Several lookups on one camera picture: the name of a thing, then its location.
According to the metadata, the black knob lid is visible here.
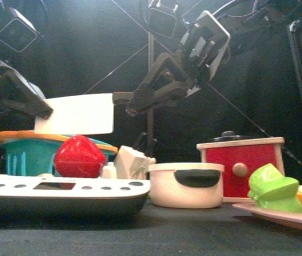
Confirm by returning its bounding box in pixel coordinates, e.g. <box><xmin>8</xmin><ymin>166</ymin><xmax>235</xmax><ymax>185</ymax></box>
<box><xmin>211</xmin><ymin>130</ymin><xmax>248</xmax><ymax>143</ymax></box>

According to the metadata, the small white toy piece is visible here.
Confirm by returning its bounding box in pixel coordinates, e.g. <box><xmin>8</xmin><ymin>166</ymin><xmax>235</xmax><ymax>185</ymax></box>
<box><xmin>101</xmin><ymin>162</ymin><xmax>117</xmax><ymax>179</ymax></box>

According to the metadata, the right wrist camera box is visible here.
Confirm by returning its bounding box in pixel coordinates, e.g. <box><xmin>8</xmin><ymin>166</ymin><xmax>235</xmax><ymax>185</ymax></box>
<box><xmin>145</xmin><ymin>0</ymin><xmax>180</xmax><ymax>39</ymax></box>

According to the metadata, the white grey kitchen scale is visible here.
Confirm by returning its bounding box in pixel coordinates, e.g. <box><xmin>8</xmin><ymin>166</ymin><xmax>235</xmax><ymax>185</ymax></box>
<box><xmin>0</xmin><ymin>173</ymin><xmax>152</xmax><ymax>218</ymax></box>

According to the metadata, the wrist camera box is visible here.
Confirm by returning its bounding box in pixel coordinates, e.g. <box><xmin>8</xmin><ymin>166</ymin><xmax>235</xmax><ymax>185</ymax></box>
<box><xmin>145</xmin><ymin>0</ymin><xmax>180</xmax><ymax>39</ymax></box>
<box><xmin>0</xmin><ymin>7</ymin><xmax>40</xmax><ymax>53</ymax></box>

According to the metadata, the black pole clamp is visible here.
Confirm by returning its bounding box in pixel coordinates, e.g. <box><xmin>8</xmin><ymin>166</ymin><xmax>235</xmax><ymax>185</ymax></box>
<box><xmin>132</xmin><ymin>132</ymin><xmax>157</xmax><ymax>158</ymax></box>

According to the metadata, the green toy vegetable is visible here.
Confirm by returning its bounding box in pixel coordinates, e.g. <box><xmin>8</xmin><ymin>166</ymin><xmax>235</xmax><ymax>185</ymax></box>
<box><xmin>246</xmin><ymin>162</ymin><xmax>302</xmax><ymax>214</ymax></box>

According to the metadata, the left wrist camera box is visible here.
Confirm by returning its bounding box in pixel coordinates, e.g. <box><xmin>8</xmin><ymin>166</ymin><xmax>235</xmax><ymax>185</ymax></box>
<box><xmin>0</xmin><ymin>7</ymin><xmax>40</xmax><ymax>53</ymax></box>

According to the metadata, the pink plate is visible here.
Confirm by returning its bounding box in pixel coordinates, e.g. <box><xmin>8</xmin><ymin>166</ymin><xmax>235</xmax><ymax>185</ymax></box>
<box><xmin>231</xmin><ymin>202</ymin><xmax>302</xmax><ymax>234</ymax></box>

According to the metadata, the vertical metal pole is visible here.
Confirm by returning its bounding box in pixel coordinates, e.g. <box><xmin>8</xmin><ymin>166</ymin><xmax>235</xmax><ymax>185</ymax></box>
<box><xmin>145</xmin><ymin>0</ymin><xmax>156</xmax><ymax>158</ymax></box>

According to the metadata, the red wooden box with knob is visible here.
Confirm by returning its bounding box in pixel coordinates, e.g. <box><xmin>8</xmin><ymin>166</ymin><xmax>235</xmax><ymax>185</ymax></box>
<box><xmin>196</xmin><ymin>136</ymin><xmax>286</xmax><ymax>204</ymax></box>

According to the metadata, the teal basket orange rim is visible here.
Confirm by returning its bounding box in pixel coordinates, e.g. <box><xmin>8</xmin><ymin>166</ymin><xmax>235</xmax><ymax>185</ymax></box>
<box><xmin>0</xmin><ymin>129</ymin><xmax>119</xmax><ymax>177</ymax></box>

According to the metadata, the red toy apple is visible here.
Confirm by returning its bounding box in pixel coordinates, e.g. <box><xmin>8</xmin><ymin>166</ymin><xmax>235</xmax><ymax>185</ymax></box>
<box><xmin>52</xmin><ymin>134</ymin><xmax>108</xmax><ymax>179</ymax></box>

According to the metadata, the cream toy pot black handle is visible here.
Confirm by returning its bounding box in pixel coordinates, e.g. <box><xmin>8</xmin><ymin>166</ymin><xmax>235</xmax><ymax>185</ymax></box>
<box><xmin>147</xmin><ymin>162</ymin><xmax>226</xmax><ymax>209</ymax></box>

